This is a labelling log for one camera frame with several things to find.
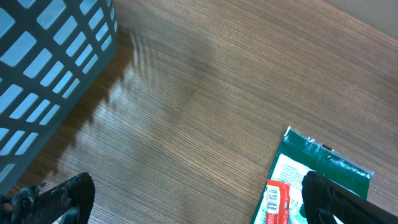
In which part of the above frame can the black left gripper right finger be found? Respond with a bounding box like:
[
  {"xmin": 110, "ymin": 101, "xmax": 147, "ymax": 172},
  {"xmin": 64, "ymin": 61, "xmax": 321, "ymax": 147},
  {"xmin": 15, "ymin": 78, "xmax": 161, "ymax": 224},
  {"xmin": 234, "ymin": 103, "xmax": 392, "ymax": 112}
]
[{"xmin": 302, "ymin": 171, "xmax": 397, "ymax": 224}]

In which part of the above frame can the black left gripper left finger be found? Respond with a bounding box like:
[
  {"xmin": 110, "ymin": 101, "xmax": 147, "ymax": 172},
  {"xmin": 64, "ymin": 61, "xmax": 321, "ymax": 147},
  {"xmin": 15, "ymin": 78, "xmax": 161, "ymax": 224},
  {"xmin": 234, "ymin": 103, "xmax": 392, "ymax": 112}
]
[{"xmin": 1, "ymin": 172, "xmax": 95, "ymax": 224}]

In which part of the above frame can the red stick sachet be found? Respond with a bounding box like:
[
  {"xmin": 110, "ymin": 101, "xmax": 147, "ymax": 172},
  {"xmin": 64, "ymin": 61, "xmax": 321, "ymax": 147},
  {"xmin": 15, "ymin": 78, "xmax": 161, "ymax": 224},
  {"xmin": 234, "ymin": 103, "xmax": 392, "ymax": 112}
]
[{"xmin": 266, "ymin": 179, "xmax": 290, "ymax": 224}]

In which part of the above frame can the green packaged goods bag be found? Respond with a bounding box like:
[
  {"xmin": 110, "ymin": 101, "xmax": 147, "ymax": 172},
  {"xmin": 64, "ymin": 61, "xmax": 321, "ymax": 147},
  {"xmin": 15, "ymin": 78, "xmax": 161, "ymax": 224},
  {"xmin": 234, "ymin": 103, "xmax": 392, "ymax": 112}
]
[{"xmin": 251, "ymin": 128, "xmax": 374, "ymax": 223}]

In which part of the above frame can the grey plastic shopping basket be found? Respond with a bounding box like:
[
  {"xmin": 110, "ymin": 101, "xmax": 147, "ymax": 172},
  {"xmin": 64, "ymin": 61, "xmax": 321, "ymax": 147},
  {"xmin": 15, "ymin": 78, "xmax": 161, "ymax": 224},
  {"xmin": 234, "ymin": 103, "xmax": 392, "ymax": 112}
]
[{"xmin": 1, "ymin": 0, "xmax": 118, "ymax": 194}]

